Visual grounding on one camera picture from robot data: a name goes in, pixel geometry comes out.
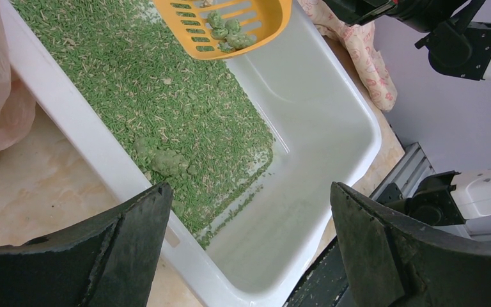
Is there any cream pink cartoon cloth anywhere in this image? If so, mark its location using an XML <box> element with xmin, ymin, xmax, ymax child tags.
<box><xmin>298</xmin><ymin>0</ymin><xmax>398</xmax><ymax>112</ymax></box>

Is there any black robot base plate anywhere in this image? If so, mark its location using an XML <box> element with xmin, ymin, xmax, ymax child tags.
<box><xmin>284</xmin><ymin>237</ymin><xmax>355</xmax><ymax>307</ymax></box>

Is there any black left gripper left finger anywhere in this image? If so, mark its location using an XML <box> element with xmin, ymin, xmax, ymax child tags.
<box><xmin>0</xmin><ymin>182</ymin><xmax>173</xmax><ymax>306</ymax></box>

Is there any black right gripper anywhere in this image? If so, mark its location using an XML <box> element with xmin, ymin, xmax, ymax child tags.
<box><xmin>324</xmin><ymin>0</ymin><xmax>465</xmax><ymax>33</ymax></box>

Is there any green cat litter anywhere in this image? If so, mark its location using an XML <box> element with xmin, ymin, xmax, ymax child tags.
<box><xmin>12</xmin><ymin>1</ymin><xmax>275</xmax><ymax>247</ymax></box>

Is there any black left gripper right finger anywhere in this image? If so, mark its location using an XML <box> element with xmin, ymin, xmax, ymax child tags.
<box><xmin>330</xmin><ymin>182</ymin><xmax>491</xmax><ymax>306</ymax></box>

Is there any aluminium frame rail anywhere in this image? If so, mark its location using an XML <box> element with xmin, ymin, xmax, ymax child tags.
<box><xmin>370</xmin><ymin>142</ymin><xmax>436</xmax><ymax>201</ymax></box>

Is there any white plastic litter box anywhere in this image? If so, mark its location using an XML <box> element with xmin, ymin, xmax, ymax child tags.
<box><xmin>0</xmin><ymin>1</ymin><xmax>382</xmax><ymax>306</ymax></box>

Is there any yellow plastic litter scoop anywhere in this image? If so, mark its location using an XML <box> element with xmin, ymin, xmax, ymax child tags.
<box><xmin>153</xmin><ymin>1</ymin><xmax>292</xmax><ymax>61</ymax></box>

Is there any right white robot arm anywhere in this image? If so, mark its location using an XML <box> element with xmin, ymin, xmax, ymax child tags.
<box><xmin>327</xmin><ymin>1</ymin><xmax>491</xmax><ymax>243</ymax></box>

